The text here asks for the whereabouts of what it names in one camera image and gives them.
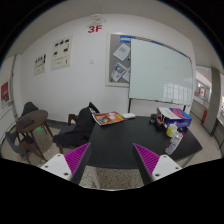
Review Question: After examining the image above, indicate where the small white wall poster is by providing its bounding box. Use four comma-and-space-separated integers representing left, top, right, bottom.
34, 54, 46, 75

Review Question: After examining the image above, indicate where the red 3F wall sign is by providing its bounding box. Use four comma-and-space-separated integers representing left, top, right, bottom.
87, 25, 102, 34

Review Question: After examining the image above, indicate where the clear plastic water bottle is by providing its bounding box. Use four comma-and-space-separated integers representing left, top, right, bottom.
165, 131, 183, 155

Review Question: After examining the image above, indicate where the grey notice board with papers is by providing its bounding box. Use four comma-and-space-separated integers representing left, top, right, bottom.
105, 33, 134, 87

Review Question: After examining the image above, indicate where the wooden chair under jacket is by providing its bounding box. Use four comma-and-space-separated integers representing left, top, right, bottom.
58, 114, 78, 154

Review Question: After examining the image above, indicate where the black jacket on chair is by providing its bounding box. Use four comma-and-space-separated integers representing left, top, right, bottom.
53, 102, 99, 148

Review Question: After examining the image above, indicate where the dark chair behind wooden table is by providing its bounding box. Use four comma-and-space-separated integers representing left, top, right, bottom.
22, 102, 38, 115

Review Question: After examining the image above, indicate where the large white wall poster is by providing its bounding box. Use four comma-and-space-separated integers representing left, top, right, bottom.
51, 36, 73, 70

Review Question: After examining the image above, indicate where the grey chair at left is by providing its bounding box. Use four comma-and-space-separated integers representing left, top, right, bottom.
5, 132, 36, 163

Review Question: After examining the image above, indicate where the white object on table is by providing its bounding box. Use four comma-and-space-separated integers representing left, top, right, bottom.
122, 113, 136, 119

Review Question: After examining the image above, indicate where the colourful magazine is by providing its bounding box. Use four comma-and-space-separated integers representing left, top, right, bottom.
93, 111, 125, 126

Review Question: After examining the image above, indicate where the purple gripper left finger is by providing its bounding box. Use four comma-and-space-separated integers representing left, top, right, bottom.
40, 142, 92, 186

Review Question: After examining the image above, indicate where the black round table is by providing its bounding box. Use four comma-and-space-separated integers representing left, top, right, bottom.
87, 115, 204, 170

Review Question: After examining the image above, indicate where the white whiteboard on stand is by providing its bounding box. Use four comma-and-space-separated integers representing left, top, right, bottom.
129, 39, 193, 106

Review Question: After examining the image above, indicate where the black item beside box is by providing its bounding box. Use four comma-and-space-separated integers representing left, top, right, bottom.
149, 114, 159, 124

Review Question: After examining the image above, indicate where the red poster at far left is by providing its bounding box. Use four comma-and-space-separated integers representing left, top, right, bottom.
1, 82, 9, 104

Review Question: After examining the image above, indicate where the blue and white cardboard box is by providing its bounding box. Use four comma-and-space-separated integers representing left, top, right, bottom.
157, 107, 192, 128

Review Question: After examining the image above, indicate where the small round wooden table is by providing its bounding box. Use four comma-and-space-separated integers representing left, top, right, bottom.
15, 109, 54, 162

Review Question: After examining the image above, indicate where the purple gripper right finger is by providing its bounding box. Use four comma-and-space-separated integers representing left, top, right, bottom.
133, 143, 183, 186

